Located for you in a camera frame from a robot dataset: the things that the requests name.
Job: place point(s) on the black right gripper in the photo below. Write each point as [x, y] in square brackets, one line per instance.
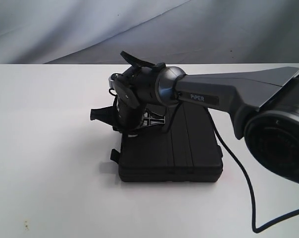
[130, 121]

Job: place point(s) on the black plastic tool case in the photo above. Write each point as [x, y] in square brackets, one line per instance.
[188, 152]

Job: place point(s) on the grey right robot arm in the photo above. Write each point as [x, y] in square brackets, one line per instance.
[263, 106]

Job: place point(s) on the grey backdrop cloth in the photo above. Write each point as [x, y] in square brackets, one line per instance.
[171, 31]

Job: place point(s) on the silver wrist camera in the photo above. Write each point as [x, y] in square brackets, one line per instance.
[112, 80]

